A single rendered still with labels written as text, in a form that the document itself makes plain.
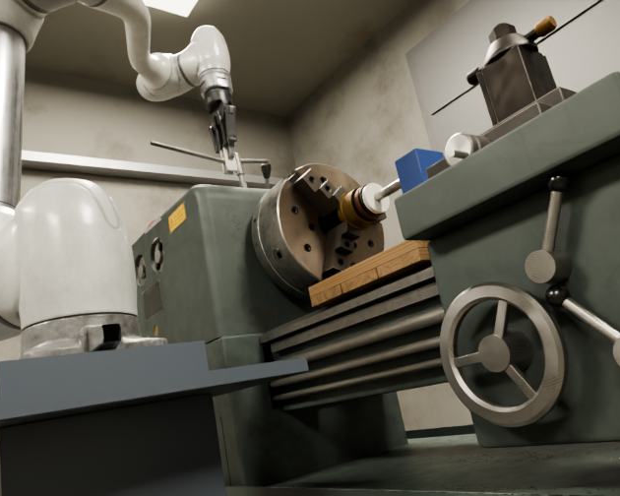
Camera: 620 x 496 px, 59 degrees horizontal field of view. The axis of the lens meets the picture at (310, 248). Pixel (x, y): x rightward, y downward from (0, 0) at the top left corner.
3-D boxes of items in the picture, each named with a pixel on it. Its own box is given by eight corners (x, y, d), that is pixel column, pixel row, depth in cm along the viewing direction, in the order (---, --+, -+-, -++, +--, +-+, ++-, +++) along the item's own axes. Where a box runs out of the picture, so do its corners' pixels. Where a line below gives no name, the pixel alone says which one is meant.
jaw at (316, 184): (313, 223, 129) (279, 186, 127) (324, 213, 133) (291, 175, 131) (341, 206, 121) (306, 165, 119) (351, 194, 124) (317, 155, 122)
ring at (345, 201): (328, 195, 124) (352, 178, 117) (358, 197, 129) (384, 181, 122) (336, 233, 121) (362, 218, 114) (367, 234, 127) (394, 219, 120)
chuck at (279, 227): (263, 293, 122) (253, 168, 132) (370, 299, 140) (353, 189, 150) (284, 282, 115) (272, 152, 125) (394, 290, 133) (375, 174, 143)
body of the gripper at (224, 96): (199, 100, 153) (203, 130, 151) (212, 85, 147) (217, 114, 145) (222, 105, 158) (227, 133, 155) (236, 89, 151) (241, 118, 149)
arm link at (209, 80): (206, 65, 148) (209, 84, 146) (235, 71, 153) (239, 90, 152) (193, 84, 155) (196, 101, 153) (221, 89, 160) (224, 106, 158)
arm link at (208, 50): (239, 79, 157) (201, 95, 161) (231, 33, 161) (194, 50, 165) (219, 61, 147) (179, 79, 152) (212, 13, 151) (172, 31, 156)
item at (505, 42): (473, 71, 83) (468, 54, 83) (505, 81, 87) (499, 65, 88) (518, 38, 77) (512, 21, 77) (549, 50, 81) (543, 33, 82)
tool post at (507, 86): (493, 131, 81) (475, 73, 83) (523, 137, 85) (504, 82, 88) (537, 104, 75) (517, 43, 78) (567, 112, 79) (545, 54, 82)
